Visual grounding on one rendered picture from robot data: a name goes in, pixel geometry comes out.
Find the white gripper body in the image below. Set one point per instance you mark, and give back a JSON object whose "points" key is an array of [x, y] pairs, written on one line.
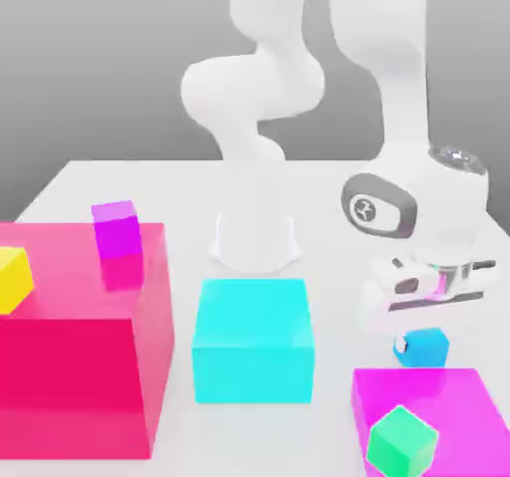
{"points": [[430, 313]]}

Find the small blue cube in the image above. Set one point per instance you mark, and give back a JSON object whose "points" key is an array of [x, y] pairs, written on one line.
{"points": [[424, 349]]}

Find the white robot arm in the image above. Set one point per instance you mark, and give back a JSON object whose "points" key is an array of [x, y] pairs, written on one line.
{"points": [[255, 86]]}

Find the small green cube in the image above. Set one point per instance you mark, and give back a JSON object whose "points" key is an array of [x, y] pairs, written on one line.
{"points": [[400, 443]]}

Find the small purple cube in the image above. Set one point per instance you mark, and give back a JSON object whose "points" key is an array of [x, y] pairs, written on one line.
{"points": [[117, 234]]}

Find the small yellow cube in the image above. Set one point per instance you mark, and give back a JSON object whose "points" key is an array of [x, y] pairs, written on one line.
{"points": [[12, 280]]}

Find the large magenta box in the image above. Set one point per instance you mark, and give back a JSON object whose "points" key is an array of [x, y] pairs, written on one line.
{"points": [[462, 405]]}

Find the large cyan box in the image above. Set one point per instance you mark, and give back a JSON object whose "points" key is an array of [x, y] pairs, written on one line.
{"points": [[253, 341]]}

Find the large pink box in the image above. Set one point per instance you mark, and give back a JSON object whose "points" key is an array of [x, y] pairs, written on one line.
{"points": [[71, 365]]}

